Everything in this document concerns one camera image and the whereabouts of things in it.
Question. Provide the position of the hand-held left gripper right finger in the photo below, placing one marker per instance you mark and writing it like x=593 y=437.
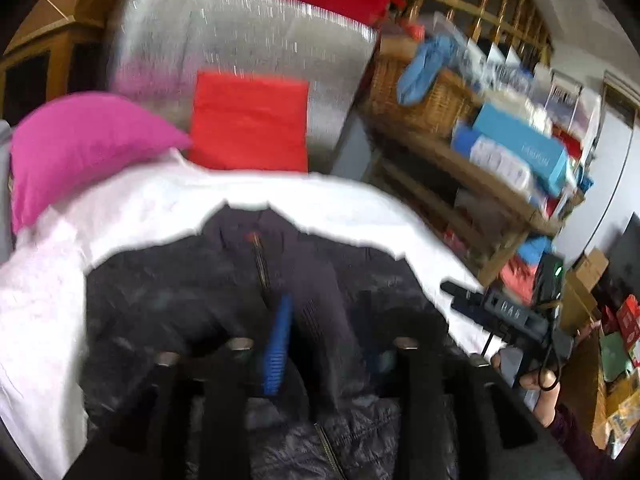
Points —
x=421 y=390

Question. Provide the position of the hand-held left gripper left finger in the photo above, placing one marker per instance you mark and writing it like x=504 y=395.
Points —
x=276 y=350

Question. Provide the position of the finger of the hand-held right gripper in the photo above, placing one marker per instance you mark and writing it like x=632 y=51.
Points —
x=462 y=292
x=475 y=316

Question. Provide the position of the dark puffer jacket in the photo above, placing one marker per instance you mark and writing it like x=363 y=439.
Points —
x=175 y=285

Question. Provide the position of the person's right forearm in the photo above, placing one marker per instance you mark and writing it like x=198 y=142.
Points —
x=580 y=450

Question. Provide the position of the person's right hand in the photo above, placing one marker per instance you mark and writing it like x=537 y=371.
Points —
x=545 y=400

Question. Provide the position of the cardboard box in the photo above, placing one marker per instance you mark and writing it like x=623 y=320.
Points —
x=590 y=270

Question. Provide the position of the green box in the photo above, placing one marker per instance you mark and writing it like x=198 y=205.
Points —
x=616 y=357

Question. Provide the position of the red box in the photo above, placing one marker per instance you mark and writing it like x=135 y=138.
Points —
x=629 y=317

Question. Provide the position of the wooden shelf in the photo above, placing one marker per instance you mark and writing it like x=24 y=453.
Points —
x=480 y=175

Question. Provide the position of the white printed box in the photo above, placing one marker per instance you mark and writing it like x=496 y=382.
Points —
x=500 y=162

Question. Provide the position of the long blue box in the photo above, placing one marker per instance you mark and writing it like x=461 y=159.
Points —
x=525 y=140

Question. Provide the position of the wicker basket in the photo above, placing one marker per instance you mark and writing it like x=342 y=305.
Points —
x=425 y=110

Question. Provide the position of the white bed sheet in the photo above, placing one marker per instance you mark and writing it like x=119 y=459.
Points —
x=125 y=200

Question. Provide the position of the light blue cloth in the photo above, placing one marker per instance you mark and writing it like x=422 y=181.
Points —
x=425 y=65

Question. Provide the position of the red pillow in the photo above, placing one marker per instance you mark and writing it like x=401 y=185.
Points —
x=250 y=120

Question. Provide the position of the pink pillow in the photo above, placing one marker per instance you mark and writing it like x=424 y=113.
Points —
x=80 y=145

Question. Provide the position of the wooden railing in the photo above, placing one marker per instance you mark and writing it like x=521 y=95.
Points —
x=465 y=5

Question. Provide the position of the silver foil mat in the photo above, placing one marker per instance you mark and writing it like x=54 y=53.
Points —
x=235 y=35

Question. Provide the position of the grey cloth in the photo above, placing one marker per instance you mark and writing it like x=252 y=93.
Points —
x=4 y=185

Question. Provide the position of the wooden cabinet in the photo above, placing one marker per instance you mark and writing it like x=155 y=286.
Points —
x=50 y=55

